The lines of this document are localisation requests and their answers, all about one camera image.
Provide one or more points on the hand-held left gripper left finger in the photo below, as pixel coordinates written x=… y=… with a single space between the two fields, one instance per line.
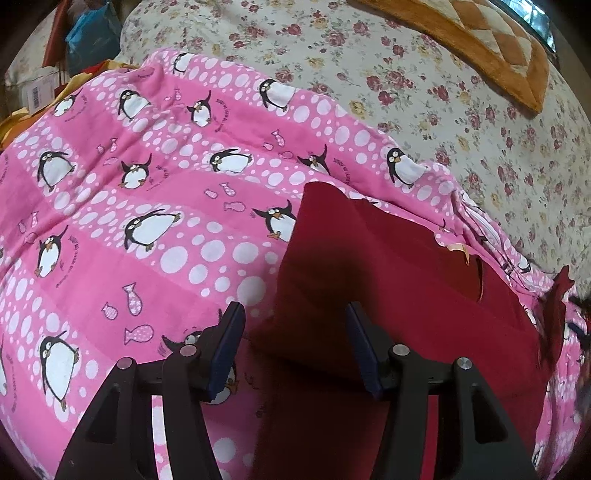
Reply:
x=227 y=350

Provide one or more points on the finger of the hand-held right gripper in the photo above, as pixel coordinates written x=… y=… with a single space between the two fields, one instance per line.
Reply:
x=580 y=328

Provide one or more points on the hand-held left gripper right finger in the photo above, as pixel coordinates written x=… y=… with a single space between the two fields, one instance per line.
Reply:
x=367 y=350

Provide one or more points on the dark red garment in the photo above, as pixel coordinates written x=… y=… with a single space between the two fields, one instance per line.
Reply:
x=397 y=277

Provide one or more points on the pink penguin print blanket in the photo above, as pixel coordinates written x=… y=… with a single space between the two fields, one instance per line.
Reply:
x=138 y=272

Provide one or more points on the floral bedsheet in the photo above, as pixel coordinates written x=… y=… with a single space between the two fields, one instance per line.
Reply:
x=415 y=92

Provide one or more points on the dark glossy panel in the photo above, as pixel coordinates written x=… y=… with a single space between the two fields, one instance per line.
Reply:
x=531 y=21

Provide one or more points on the white package with barcode label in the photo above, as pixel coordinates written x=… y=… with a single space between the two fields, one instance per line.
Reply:
x=37 y=87

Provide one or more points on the blue plastic bag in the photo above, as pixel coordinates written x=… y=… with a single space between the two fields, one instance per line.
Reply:
x=92 y=37

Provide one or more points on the red bag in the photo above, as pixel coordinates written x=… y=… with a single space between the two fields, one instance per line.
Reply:
x=57 y=27

